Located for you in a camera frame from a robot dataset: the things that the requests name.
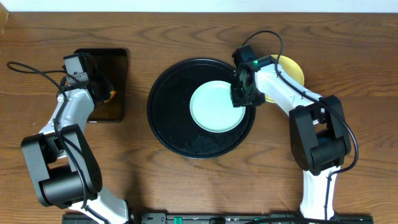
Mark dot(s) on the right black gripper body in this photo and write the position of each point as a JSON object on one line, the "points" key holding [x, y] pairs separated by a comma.
{"points": [[243, 96]]}

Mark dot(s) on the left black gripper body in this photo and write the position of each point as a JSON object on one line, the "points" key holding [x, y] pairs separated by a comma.
{"points": [[101, 90]]}

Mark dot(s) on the pale green plate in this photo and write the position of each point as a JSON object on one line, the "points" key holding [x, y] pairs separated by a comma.
{"points": [[211, 107]]}

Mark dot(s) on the orange and green sponge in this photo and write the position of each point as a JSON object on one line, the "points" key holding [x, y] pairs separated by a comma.
{"points": [[111, 96]]}

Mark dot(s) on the yellow plate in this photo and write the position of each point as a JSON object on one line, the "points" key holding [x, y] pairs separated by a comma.
{"points": [[291, 68]]}

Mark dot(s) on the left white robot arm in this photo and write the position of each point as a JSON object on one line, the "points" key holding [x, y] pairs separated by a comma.
{"points": [[61, 165]]}

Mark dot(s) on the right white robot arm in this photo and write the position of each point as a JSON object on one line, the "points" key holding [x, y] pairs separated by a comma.
{"points": [[319, 140]]}

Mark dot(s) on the black rectangular water tray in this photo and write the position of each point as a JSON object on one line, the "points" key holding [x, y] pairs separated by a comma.
{"points": [[113, 63]]}

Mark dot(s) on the round black serving tray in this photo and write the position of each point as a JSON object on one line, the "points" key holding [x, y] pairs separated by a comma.
{"points": [[169, 114]]}

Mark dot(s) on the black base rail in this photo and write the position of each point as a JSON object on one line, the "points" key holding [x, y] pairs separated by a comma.
{"points": [[162, 218]]}

